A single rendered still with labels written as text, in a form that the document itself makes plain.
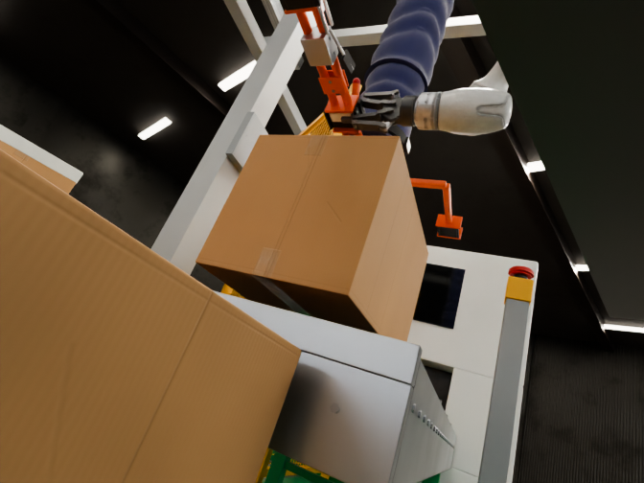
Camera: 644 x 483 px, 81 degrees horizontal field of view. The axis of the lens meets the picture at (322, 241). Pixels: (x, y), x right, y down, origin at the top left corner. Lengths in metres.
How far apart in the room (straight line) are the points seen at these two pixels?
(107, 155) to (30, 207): 8.81
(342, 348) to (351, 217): 0.30
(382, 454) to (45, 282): 0.47
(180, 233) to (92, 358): 1.67
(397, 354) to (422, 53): 1.16
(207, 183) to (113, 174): 7.02
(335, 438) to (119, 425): 0.35
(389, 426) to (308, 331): 0.19
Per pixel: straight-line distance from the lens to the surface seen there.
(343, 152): 0.93
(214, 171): 2.09
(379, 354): 0.62
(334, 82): 1.02
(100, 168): 8.98
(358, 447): 0.61
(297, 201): 0.88
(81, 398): 0.32
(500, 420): 1.16
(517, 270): 1.28
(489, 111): 0.96
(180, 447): 0.42
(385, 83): 1.39
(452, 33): 3.38
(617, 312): 0.63
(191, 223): 1.96
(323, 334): 0.65
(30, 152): 1.94
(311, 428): 0.63
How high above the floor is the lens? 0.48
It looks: 22 degrees up
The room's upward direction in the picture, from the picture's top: 21 degrees clockwise
